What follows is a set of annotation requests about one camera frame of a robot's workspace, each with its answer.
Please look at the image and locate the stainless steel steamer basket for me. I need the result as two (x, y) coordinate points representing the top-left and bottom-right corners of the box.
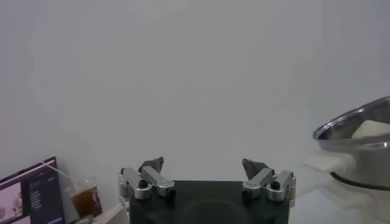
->
(313, 96), (390, 191)

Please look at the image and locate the iced coffee plastic cup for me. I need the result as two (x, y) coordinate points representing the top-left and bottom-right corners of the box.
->
(57, 176), (104, 224)

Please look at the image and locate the cream electric cooker base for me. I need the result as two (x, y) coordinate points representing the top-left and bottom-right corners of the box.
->
(303, 150), (390, 223)

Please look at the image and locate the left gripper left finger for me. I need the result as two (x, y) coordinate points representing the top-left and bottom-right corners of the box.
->
(118, 156), (177, 201)

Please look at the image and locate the laptop screen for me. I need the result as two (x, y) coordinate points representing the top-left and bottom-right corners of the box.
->
(0, 156), (65, 224)

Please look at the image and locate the clear drinking straw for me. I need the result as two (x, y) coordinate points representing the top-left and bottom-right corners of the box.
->
(41, 161), (77, 189)

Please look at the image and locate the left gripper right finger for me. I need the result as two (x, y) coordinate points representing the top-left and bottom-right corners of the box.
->
(241, 158), (297, 203)

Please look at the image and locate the white steamed baozi bun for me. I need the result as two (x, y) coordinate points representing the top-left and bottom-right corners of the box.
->
(352, 120), (390, 139)

